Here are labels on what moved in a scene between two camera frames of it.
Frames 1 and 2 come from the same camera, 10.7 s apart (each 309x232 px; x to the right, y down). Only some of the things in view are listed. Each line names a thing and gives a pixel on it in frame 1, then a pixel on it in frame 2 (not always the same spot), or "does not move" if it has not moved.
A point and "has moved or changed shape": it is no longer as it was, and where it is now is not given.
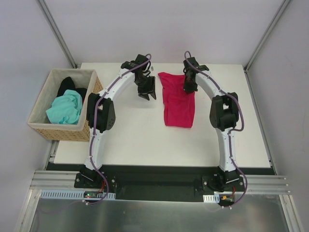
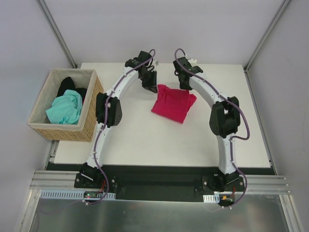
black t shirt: [67, 83] does not move
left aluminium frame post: [44, 7] does not move
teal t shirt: [66, 108] does not move
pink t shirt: [179, 106] has moved or changed shape
